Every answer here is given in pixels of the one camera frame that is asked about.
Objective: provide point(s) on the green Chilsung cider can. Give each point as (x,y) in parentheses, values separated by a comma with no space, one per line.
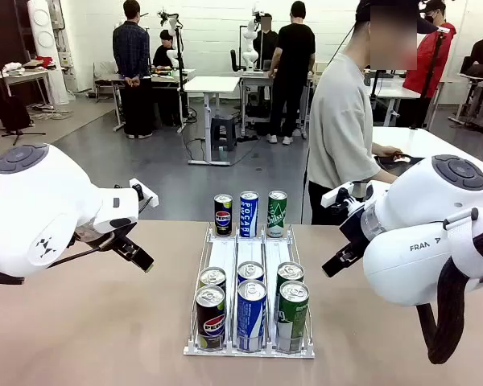
(293,317)
(290,271)
(276,217)

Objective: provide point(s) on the black office chair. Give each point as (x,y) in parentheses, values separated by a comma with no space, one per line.
(236,60)

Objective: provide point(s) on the white robot work table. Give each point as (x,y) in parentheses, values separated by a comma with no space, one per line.
(253,78)

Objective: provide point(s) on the person's left forearm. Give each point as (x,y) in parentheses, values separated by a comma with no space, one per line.
(376,149)

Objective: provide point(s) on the grey desk with equipment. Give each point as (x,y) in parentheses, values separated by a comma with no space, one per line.
(479,104)

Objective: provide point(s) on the white cloth bundle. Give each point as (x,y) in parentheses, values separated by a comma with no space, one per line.
(13,67)

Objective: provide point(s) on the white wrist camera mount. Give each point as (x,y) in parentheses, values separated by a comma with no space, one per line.
(338,195)
(147,195)

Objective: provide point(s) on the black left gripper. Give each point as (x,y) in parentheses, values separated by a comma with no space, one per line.
(116,225)

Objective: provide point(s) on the white table with clutter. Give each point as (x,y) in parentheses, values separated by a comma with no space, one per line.
(24,74)

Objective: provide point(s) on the grey work table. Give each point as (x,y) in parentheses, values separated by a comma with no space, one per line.
(165,78)

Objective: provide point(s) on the large white table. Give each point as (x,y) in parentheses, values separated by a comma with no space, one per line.
(418,138)

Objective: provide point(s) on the man in black t-shirt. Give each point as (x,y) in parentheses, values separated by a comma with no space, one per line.
(294,52)

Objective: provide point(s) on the black Pepsi can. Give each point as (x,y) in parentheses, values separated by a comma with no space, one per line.
(210,321)
(212,276)
(223,217)

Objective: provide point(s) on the white clear can rack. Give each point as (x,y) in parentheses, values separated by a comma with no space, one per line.
(249,251)

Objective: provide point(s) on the black bag on stand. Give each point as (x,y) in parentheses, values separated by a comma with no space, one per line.
(14,114)

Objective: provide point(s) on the person in red jacket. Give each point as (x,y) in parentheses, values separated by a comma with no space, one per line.
(424,64)

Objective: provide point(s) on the seated person with headset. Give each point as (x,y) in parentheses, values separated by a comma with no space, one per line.
(163,56)

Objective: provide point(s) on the red box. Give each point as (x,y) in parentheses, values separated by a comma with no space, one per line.
(45,61)

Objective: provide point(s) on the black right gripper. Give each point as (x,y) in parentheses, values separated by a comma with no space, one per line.
(356,231)

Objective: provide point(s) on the person's right forearm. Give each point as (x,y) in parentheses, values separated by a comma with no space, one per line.
(382,177)

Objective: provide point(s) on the person's left hand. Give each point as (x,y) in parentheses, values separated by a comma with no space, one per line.
(389,151)

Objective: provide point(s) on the grey plastic stool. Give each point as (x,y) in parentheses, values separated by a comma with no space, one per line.
(223,132)

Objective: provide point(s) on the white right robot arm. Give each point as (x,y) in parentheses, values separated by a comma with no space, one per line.
(426,257)

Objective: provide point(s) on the white standing desk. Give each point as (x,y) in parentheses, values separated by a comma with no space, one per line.
(213,84)

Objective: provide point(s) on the white tower air conditioner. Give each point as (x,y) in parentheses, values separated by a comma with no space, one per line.
(44,40)

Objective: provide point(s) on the person in grey sweatshirt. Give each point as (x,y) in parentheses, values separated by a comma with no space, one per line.
(338,120)

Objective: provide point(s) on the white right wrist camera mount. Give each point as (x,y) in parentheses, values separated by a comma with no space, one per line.
(338,195)

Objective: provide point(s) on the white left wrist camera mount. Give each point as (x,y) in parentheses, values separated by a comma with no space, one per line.
(147,195)

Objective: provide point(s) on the person in black sweater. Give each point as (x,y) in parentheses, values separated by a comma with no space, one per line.
(267,44)

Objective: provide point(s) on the blue Pocari Sweat can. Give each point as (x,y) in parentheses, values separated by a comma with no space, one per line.
(251,321)
(250,271)
(249,213)

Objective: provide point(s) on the man in plaid shirt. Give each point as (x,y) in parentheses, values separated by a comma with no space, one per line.
(131,52)

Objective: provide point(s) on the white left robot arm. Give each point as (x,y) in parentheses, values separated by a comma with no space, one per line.
(32,209)

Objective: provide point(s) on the black pole stand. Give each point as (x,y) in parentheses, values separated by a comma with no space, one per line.
(181,72)
(432,72)

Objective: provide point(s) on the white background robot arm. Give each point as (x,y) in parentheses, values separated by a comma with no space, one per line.
(173,56)
(249,44)

